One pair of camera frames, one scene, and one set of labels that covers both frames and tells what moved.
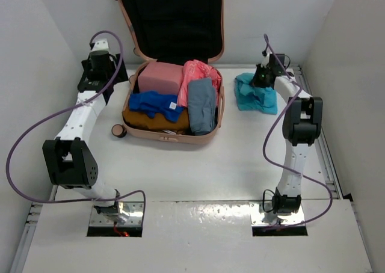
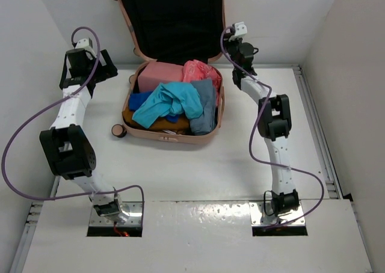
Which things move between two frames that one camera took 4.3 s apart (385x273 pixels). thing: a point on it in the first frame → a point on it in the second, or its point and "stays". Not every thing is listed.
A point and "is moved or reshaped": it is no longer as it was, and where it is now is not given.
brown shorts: [140, 120] stays
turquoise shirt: [253, 98] is moved or reshaped
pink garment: [160, 78] stays
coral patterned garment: [195, 70] stays
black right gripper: [255, 81] → [228, 39]
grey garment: [202, 106] stays
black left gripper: [111, 65] → [106, 71]
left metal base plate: [135, 210] stays
